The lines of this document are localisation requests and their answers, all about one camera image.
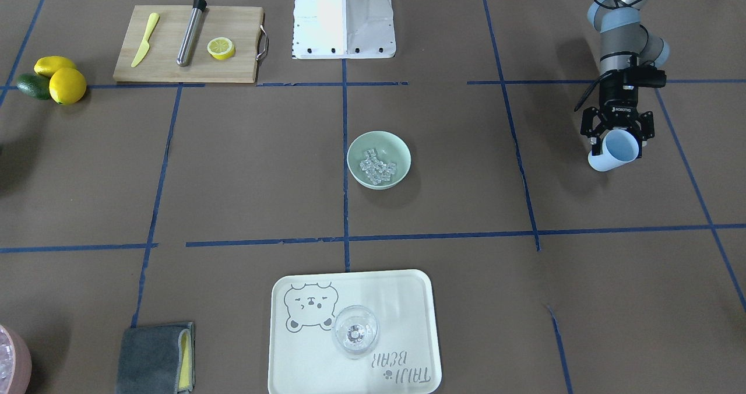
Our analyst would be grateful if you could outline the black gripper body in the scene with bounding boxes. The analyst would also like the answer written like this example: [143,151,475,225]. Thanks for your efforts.
[580,68,668,144]

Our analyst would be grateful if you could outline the light blue cup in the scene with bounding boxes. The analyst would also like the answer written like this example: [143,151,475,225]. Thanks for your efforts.
[587,129,640,173]

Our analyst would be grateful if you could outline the green bowl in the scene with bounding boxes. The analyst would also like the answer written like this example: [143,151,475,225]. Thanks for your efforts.
[346,131,412,190]

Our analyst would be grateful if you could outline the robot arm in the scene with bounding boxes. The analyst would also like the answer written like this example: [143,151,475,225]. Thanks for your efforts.
[575,0,670,156]

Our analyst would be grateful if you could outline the ice cubes in green bowl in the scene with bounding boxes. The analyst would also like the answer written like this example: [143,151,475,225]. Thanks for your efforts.
[359,149,399,186]

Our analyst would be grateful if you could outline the pink bowl of ice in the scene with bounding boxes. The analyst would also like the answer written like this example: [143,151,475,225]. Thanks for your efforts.
[1,325,32,393]

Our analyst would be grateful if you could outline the clear wine glass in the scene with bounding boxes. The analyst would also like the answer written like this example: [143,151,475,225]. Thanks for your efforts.
[333,305,380,360]

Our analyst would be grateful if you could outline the cream bear tray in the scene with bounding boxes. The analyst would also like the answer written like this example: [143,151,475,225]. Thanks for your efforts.
[268,269,442,393]

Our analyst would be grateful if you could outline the lemon half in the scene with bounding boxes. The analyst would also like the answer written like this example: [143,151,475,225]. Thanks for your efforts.
[207,37,235,61]

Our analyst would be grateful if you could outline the steel muddler black tip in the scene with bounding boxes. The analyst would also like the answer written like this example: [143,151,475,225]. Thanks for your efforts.
[176,0,207,67]

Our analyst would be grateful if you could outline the wooden cutting board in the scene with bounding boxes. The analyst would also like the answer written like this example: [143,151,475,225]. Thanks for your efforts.
[112,5,269,84]

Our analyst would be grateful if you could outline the yellow plastic knife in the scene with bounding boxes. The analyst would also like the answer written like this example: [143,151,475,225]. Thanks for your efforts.
[131,12,160,68]

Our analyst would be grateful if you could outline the grey yellow folded cloth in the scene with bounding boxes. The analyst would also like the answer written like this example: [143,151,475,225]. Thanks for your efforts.
[115,321,195,393]

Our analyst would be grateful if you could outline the yellow lemon lower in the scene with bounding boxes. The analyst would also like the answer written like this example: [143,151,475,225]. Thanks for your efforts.
[49,68,87,105]

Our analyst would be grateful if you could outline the yellow lemon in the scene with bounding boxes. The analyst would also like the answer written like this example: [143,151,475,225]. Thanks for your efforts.
[34,55,77,78]
[49,68,87,105]

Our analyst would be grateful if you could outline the yellow lemon upper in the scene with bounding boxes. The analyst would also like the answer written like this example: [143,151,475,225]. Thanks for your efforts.
[34,55,77,78]

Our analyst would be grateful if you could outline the green lime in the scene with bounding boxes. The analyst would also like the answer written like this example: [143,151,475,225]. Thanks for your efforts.
[16,73,51,101]

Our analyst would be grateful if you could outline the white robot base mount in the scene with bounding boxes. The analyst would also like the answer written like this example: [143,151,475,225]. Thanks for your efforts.
[291,0,397,60]

